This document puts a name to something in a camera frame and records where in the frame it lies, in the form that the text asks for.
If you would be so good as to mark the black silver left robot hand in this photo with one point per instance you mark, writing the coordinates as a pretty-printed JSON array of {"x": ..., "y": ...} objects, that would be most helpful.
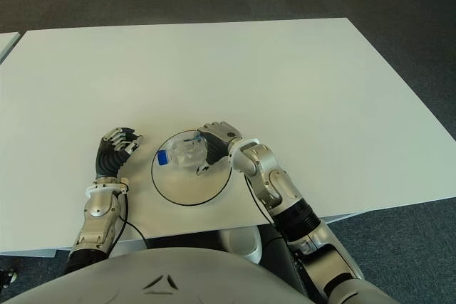
[{"x": 108, "y": 158}]

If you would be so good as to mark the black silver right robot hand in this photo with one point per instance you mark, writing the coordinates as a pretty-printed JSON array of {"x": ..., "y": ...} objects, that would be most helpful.
[{"x": 217, "y": 147}]

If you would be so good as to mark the clear bottle with blue cap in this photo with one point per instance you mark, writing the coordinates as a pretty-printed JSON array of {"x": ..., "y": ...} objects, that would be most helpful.
[{"x": 183, "y": 152}]

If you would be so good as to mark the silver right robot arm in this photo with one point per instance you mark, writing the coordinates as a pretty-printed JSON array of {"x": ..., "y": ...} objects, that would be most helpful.
[{"x": 278, "y": 190}]

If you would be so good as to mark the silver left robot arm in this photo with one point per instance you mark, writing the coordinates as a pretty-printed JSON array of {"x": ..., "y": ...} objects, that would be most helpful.
[{"x": 96, "y": 218}]

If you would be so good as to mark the white plate with black rim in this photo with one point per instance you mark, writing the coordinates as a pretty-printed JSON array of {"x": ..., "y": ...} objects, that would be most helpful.
[{"x": 192, "y": 190}]

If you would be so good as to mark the white robot waist cover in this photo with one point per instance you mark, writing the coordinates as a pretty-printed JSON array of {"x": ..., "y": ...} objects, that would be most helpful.
[{"x": 242, "y": 243}]

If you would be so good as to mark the grey robot torso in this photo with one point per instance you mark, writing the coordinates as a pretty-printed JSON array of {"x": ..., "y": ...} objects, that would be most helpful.
[{"x": 213, "y": 279}]

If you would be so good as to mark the white neighbouring table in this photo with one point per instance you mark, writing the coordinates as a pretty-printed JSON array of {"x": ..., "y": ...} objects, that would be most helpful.
[{"x": 7, "y": 44}]

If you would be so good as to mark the black metal stand base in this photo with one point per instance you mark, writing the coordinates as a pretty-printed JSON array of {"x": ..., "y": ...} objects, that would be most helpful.
[{"x": 7, "y": 277}]

